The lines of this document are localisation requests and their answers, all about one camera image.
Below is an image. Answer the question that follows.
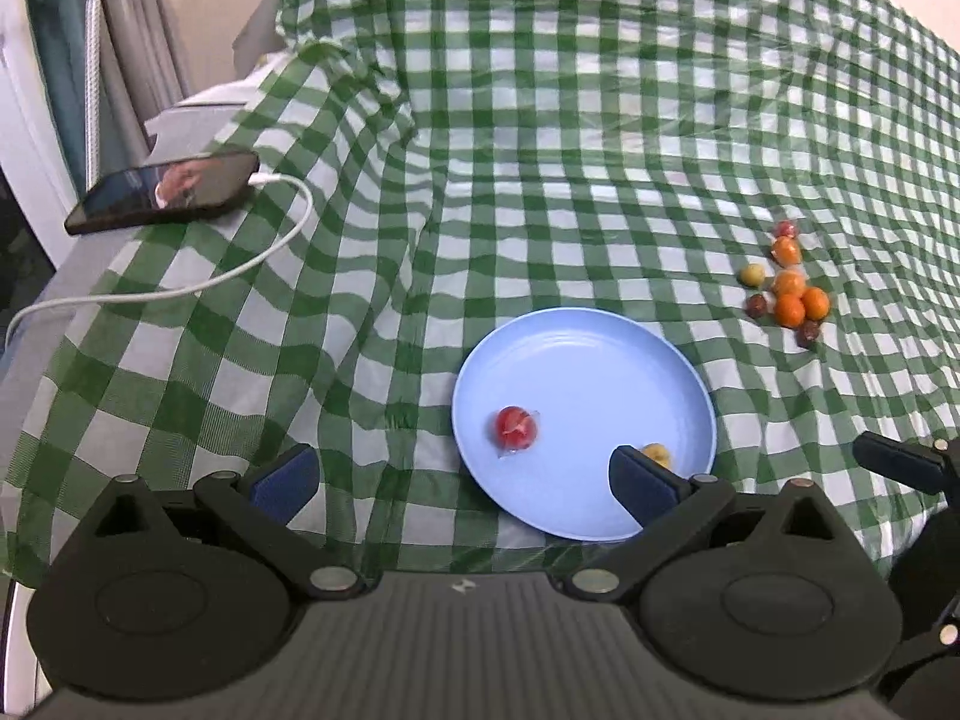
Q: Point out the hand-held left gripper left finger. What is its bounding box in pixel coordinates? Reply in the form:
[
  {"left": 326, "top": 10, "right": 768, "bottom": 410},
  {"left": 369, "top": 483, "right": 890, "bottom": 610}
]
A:
[{"left": 75, "top": 444, "right": 368, "bottom": 602}]

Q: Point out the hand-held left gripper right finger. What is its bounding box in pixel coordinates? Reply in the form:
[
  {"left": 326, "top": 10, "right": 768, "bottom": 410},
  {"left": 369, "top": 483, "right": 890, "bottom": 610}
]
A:
[{"left": 551, "top": 446, "right": 882, "bottom": 605}]

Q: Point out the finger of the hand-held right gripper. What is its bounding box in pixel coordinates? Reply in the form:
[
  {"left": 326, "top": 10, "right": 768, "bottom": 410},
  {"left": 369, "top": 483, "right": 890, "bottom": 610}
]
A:
[
  {"left": 853, "top": 431, "right": 950, "bottom": 497},
  {"left": 879, "top": 616, "right": 960, "bottom": 700}
]

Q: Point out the light blue plate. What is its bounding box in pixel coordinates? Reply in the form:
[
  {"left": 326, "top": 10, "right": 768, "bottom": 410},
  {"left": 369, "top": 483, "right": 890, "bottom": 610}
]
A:
[{"left": 451, "top": 307, "right": 718, "bottom": 541}]

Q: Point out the grey mattress cover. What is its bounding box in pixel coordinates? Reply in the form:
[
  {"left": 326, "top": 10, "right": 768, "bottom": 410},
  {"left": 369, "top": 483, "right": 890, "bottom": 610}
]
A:
[{"left": 0, "top": 221, "right": 151, "bottom": 481}]

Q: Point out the black smartphone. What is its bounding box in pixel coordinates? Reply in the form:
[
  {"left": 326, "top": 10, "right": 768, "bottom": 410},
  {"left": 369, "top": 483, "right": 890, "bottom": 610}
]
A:
[{"left": 65, "top": 150, "right": 261, "bottom": 238}]

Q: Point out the green checked tablecloth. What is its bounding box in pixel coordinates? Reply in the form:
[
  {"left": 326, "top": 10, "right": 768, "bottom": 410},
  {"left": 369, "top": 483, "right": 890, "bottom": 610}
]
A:
[{"left": 0, "top": 0, "right": 960, "bottom": 592}]

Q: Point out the white bedsheet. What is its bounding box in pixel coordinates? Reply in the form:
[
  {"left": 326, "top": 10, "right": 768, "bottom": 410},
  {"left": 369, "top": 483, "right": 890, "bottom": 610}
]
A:
[{"left": 142, "top": 52, "right": 293, "bottom": 158}]

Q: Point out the grey curtain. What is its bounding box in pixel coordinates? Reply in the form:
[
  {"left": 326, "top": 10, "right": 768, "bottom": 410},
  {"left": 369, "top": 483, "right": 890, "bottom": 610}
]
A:
[{"left": 94, "top": 0, "right": 192, "bottom": 162}]

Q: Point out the teal curtain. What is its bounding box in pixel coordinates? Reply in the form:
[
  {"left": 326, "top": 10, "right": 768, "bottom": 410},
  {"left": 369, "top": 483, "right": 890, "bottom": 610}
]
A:
[{"left": 21, "top": 0, "right": 102, "bottom": 192}]

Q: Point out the white charging cable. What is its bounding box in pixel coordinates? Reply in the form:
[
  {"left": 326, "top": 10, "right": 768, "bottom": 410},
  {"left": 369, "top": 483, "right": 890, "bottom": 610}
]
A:
[{"left": 0, "top": 172, "right": 315, "bottom": 352}]

